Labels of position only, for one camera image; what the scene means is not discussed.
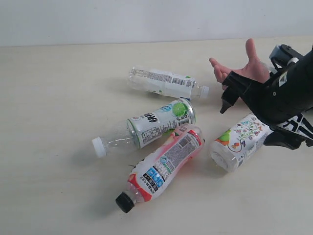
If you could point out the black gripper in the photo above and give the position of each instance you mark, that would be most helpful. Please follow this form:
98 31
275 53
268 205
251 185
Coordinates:
287 93

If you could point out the white bottle floral label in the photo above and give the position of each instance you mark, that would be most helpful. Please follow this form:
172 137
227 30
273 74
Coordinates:
236 145

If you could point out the clear bottle lime label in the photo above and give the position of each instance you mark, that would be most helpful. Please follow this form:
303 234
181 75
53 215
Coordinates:
137 132

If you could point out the clear bottle white label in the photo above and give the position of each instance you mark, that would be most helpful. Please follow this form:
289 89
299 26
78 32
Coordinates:
166 83

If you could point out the pink bottle black cap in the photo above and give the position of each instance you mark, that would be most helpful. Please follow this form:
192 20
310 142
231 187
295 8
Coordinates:
151 176

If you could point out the person's bare open hand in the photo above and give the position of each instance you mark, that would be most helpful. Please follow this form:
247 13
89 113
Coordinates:
254 69

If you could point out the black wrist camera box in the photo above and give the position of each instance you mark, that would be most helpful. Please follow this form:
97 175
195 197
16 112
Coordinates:
281 56

